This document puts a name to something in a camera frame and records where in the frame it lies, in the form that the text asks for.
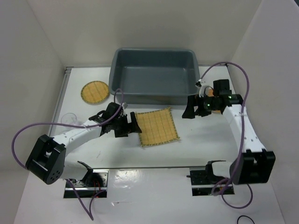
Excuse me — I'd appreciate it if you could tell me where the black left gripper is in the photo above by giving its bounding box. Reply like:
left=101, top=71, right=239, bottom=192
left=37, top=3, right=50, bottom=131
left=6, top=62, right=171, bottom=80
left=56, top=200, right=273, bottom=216
left=112, top=112, right=142, bottom=138

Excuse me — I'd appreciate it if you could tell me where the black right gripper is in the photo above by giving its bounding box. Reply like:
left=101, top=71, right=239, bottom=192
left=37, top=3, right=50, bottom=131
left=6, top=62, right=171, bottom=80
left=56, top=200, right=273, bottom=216
left=181, top=93, right=219, bottom=119

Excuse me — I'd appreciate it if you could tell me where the square bamboo mat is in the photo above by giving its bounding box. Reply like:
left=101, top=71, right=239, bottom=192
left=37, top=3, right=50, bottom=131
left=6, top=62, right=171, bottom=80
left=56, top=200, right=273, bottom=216
left=135, top=106, right=180, bottom=147

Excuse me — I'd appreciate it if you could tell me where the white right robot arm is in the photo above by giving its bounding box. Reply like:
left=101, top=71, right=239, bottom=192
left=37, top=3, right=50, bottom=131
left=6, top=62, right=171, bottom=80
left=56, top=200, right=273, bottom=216
left=182, top=79, right=276, bottom=184

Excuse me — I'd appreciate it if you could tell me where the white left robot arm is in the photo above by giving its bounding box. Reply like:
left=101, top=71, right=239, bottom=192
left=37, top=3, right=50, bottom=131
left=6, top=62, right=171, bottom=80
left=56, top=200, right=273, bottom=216
left=25, top=102, right=142, bottom=187

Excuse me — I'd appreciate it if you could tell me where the grey plastic bin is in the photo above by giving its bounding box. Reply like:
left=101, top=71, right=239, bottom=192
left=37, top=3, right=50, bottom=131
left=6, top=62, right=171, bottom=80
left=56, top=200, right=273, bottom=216
left=108, top=48, right=200, bottom=105

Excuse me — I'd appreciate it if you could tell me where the round orange woven coaster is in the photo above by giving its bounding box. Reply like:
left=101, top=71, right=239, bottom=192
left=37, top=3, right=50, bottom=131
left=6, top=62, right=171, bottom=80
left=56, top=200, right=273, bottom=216
left=206, top=87, right=221, bottom=114

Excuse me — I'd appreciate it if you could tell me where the round bamboo coaster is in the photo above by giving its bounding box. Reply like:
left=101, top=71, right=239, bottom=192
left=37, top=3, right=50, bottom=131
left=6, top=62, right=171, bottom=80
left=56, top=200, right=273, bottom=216
left=80, top=81, right=109, bottom=105

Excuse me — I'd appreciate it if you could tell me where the clear plastic cup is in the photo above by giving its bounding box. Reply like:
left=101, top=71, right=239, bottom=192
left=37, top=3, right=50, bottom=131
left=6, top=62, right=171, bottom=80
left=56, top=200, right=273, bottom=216
left=60, top=113, right=80, bottom=126

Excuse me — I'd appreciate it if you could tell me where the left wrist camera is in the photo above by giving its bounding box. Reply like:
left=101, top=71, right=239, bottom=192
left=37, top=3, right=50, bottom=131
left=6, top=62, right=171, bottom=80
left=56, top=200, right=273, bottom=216
left=120, top=102, right=128, bottom=116

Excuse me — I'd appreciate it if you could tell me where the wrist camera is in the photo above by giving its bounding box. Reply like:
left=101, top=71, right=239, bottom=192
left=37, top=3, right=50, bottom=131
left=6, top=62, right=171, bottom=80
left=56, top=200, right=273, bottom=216
left=195, top=79, right=210, bottom=97
left=120, top=102, right=128, bottom=116

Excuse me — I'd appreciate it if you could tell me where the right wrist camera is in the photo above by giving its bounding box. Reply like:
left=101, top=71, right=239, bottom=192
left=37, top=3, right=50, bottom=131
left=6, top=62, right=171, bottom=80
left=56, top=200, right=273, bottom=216
left=195, top=79, right=210, bottom=97

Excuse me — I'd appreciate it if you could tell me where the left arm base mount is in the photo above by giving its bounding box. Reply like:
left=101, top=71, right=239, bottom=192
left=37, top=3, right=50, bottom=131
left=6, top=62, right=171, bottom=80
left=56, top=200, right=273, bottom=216
left=63, top=169, right=109, bottom=199

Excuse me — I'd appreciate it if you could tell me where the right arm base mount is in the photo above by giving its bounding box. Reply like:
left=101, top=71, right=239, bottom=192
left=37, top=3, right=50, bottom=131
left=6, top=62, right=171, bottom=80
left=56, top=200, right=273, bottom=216
left=186, top=166, right=224, bottom=196

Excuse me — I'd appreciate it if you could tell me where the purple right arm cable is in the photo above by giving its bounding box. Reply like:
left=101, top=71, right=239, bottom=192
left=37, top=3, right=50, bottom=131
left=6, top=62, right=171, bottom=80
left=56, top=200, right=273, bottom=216
left=195, top=62, right=254, bottom=209

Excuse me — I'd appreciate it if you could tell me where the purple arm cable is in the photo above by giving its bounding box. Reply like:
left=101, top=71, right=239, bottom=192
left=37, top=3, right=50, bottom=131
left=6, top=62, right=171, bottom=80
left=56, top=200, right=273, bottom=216
left=11, top=88, right=124, bottom=221
left=195, top=62, right=254, bottom=209

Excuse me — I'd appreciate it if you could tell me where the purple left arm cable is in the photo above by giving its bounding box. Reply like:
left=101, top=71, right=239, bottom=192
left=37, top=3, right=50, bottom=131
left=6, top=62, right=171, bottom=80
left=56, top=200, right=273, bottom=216
left=11, top=88, right=124, bottom=221

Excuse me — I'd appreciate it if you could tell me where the black cable loop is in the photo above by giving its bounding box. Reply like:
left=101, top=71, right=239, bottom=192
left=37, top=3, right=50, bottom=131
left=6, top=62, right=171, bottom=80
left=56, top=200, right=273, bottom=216
left=237, top=215, right=255, bottom=224

